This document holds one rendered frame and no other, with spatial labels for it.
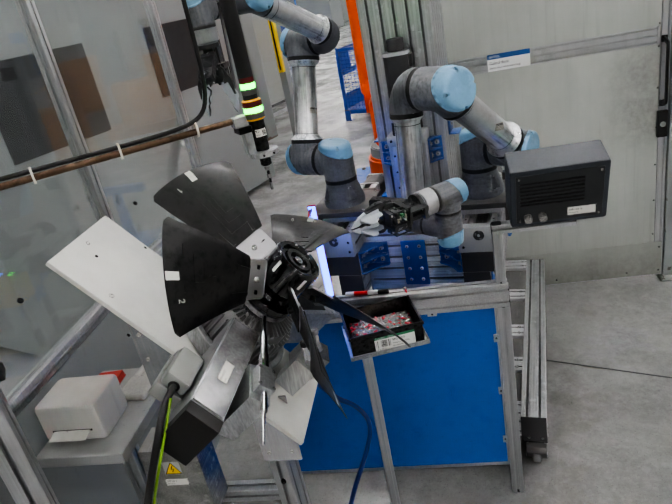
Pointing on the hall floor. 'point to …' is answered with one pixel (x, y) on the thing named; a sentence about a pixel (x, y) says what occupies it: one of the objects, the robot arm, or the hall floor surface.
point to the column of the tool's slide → (21, 462)
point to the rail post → (510, 397)
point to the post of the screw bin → (381, 429)
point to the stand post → (293, 489)
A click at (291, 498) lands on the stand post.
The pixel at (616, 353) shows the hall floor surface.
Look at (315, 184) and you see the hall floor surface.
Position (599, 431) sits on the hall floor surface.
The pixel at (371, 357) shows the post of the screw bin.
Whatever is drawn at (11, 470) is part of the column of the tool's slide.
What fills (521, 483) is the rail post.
